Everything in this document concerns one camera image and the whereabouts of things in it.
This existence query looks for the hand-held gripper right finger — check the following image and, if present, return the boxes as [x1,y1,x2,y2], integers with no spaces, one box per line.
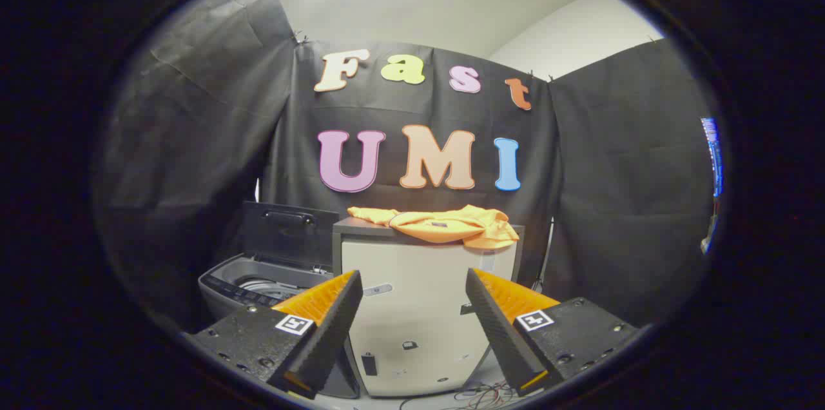
[465,268,639,398]

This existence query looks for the white cabinet with dark top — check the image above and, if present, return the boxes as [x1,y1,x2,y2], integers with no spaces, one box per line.
[332,217,526,398]

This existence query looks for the grey washing machine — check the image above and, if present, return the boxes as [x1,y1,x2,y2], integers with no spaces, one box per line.
[198,254,362,399]

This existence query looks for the lit blue screen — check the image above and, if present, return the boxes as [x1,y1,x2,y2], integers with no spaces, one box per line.
[701,117,724,198]

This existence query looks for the orange garment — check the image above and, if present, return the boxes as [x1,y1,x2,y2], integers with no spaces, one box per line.
[347,204,520,250]

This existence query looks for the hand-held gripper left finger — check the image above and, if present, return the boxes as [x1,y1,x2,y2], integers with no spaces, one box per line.
[184,269,364,400]

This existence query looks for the tangle of thin cables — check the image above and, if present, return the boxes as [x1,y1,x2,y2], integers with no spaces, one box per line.
[400,381,516,410]

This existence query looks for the thin black stand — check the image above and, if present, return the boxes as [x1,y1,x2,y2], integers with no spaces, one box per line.
[532,217,555,291]

